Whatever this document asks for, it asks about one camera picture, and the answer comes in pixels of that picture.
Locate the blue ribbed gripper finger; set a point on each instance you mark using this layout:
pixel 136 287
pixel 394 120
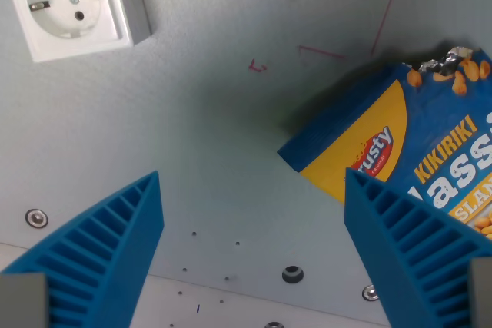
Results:
pixel 419 251
pixel 96 251

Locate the silver countersunk table screw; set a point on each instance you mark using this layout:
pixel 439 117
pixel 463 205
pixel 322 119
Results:
pixel 369 292
pixel 36 217

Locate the blue yellow peanut snack bag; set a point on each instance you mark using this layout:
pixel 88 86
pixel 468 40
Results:
pixel 415 128

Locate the white wall power socket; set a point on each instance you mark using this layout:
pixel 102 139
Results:
pixel 73 5

